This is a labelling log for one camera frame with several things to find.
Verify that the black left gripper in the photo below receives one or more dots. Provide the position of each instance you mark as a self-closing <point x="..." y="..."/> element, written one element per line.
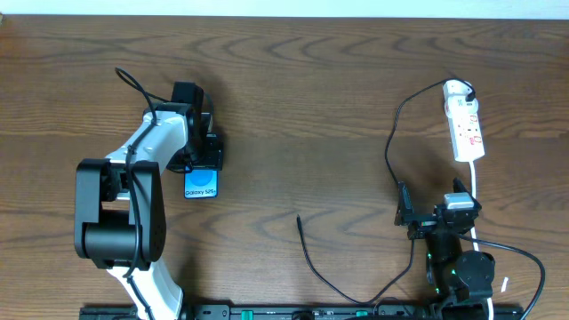
<point x="206" y="160"/>

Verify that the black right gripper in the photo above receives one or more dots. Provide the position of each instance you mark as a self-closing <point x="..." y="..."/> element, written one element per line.
<point x="427" y="223"/>

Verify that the blue Samsung Galaxy smartphone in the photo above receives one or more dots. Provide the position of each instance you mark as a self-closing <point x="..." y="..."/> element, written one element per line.
<point x="201" y="184"/>

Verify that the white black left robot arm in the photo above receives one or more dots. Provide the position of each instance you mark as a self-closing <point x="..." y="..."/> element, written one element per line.
<point x="120" y="222"/>

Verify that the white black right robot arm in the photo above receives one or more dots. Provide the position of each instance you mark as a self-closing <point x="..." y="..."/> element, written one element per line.
<point x="462" y="279"/>

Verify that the white USB charger plug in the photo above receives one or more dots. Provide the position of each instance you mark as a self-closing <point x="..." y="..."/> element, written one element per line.
<point x="456" y="87"/>

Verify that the white power strip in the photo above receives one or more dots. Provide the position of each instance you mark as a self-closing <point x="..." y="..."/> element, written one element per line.
<point x="464" y="127"/>

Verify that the white paper scrap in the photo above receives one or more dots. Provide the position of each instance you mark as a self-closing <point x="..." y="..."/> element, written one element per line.
<point x="504" y="284"/>

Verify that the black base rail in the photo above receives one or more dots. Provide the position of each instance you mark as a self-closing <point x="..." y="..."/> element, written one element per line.
<point x="385" y="311"/>

